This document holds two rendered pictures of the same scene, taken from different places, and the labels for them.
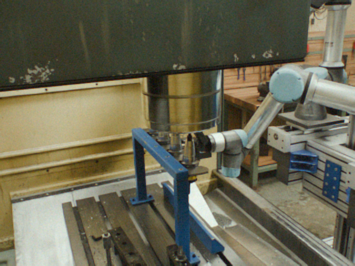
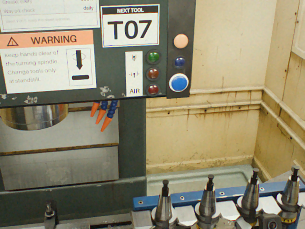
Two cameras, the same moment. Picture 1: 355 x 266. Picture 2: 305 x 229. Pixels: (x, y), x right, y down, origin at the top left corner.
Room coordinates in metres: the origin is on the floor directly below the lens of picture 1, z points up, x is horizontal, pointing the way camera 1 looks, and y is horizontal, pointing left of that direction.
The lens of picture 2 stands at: (1.14, -0.76, 1.89)
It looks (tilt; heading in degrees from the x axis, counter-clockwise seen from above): 28 degrees down; 102
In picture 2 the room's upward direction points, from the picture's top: straight up
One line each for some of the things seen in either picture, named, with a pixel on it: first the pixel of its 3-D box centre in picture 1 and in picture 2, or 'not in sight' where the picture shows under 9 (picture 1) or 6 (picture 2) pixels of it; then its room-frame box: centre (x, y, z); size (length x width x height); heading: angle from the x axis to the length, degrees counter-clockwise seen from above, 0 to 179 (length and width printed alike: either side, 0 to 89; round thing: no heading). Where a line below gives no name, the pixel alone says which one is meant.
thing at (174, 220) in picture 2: (188, 164); (164, 217); (1.02, -0.03, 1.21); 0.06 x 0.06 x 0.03
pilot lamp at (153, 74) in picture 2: not in sight; (153, 73); (1.00, -0.11, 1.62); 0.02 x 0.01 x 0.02; 22
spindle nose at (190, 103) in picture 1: (181, 93); (32, 92); (0.70, -0.01, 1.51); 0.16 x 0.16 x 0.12
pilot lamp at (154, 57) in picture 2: not in sight; (153, 57); (1.00, -0.11, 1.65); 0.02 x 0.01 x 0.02; 22
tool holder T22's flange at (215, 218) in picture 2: (176, 152); (207, 213); (1.12, 0.01, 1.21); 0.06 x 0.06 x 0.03
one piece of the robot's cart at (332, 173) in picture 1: (330, 180); not in sight; (1.41, -0.67, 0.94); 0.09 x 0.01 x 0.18; 21
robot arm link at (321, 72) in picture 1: (314, 82); not in sight; (1.67, -0.66, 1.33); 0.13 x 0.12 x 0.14; 125
